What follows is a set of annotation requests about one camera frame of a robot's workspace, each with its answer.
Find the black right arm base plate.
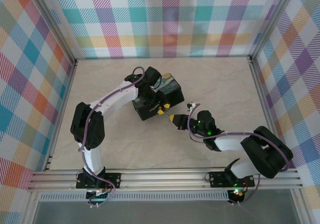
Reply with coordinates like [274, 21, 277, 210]
[209, 171, 256, 188]

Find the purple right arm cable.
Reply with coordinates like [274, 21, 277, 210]
[187, 103, 291, 206]

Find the long aluminium mounting rail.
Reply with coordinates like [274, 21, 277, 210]
[26, 167, 304, 193]

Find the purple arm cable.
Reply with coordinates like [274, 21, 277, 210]
[187, 103, 291, 206]
[78, 66, 146, 209]

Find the aluminium frame post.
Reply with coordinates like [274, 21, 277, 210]
[248, 0, 302, 64]
[29, 0, 79, 66]

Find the black box with painted lid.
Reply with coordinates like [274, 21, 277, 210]
[131, 72, 186, 122]

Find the grey slotted cable duct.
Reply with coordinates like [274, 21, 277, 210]
[39, 192, 230, 203]

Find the yellow black padlock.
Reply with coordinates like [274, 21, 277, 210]
[149, 101, 172, 117]

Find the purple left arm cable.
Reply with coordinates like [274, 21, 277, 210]
[78, 66, 146, 209]

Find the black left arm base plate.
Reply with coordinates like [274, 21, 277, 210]
[76, 172, 122, 190]

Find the aluminium table side rail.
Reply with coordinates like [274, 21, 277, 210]
[42, 60, 79, 172]
[247, 56, 288, 170]

